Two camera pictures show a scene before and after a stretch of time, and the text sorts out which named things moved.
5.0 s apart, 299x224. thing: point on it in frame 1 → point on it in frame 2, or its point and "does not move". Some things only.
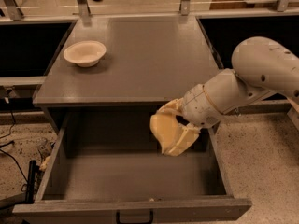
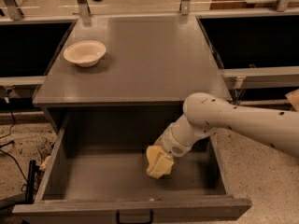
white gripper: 198,106 → 170,144
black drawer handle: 151,218 does not move
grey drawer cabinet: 128,61 does not move
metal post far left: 13,9 does not move
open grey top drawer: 106,161 does not move
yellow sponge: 165,129 → 152,153
